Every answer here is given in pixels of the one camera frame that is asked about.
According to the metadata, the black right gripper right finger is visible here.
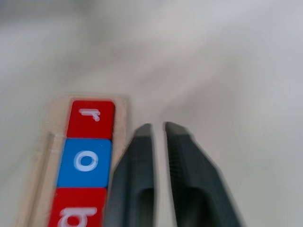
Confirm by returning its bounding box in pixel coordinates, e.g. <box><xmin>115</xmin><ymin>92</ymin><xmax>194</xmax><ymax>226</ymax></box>
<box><xmin>164</xmin><ymin>121</ymin><xmax>247</xmax><ymax>227</ymax></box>

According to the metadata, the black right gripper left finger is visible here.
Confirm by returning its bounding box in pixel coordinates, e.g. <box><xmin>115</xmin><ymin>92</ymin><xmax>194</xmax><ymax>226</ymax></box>
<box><xmin>101</xmin><ymin>123</ymin><xmax>157</xmax><ymax>227</ymax></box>

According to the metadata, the red letter b block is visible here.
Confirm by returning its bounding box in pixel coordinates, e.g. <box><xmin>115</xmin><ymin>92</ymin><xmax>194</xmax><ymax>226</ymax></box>
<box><xmin>47</xmin><ymin>188</ymin><xmax>107</xmax><ymax>227</ymax></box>

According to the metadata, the blue letter o block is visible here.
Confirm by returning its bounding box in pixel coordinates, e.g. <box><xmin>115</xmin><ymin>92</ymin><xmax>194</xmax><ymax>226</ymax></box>
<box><xmin>55</xmin><ymin>139</ymin><xmax>112</xmax><ymax>189</ymax></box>

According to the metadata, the red letter r block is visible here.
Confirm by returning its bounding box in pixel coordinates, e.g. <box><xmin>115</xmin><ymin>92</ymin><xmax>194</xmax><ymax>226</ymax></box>
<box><xmin>66</xmin><ymin>100</ymin><xmax>116</xmax><ymax>140</ymax></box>

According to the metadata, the light wooden tray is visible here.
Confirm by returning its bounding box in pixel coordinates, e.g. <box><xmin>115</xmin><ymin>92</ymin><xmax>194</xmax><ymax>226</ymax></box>
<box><xmin>14</xmin><ymin>93</ymin><xmax>131</xmax><ymax>227</ymax></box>

